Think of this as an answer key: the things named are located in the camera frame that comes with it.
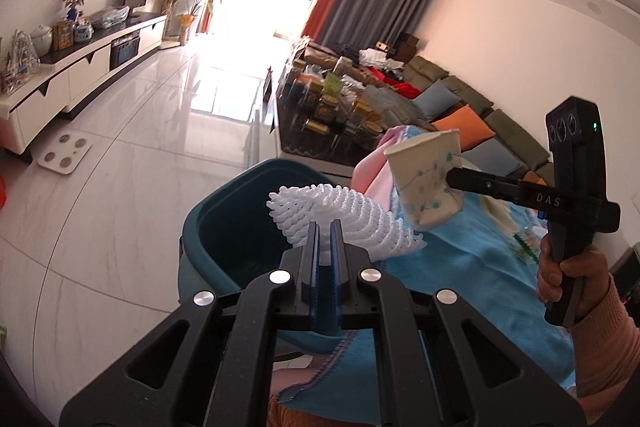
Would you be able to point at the pink sleeve right forearm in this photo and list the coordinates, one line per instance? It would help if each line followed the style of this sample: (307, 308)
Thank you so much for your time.
(606, 349)

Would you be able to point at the orange cushion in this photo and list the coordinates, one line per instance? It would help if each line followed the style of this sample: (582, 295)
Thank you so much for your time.
(473, 130)
(532, 177)

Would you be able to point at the dark glass coffee table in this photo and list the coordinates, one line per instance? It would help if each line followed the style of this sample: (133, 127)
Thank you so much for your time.
(319, 117)

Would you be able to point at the grey blue cushion far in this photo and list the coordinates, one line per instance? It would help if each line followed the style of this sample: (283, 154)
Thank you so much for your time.
(435, 100)

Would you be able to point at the orange cushion near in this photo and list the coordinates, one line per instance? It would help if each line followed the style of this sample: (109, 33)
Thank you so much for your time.
(532, 177)

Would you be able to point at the white tv cabinet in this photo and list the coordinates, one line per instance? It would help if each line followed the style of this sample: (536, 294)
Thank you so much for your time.
(70, 79)

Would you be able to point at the person right hand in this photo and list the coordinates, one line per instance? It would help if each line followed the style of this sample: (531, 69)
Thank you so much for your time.
(590, 267)

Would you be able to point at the green sectional sofa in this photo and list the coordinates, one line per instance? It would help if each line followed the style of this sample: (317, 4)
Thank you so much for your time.
(392, 98)

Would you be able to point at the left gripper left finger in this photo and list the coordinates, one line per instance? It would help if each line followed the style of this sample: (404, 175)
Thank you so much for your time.
(210, 362)

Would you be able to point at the grey blue cushion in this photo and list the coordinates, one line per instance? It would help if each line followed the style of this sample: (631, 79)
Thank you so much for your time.
(493, 157)
(435, 100)

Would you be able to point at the orange cushion far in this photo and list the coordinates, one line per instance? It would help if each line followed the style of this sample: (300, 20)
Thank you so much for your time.
(473, 130)

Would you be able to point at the white foam fruit net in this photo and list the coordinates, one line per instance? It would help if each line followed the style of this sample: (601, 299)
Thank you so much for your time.
(364, 223)

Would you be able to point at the grey blue cushion near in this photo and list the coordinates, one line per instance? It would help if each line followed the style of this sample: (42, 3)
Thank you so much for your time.
(493, 157)

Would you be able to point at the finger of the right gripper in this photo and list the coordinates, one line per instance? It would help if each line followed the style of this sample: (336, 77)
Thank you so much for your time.
(477, 182)

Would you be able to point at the white bathroom scale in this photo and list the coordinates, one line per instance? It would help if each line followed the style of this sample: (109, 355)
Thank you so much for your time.
(64, 153)

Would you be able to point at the teal trash bin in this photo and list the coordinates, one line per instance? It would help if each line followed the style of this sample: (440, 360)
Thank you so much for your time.
(229, 239)

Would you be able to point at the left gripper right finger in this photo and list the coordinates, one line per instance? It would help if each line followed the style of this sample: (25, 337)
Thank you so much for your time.
(439, 362)

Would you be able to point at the white paper cup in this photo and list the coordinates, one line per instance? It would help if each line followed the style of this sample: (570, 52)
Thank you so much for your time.
(419, 164)

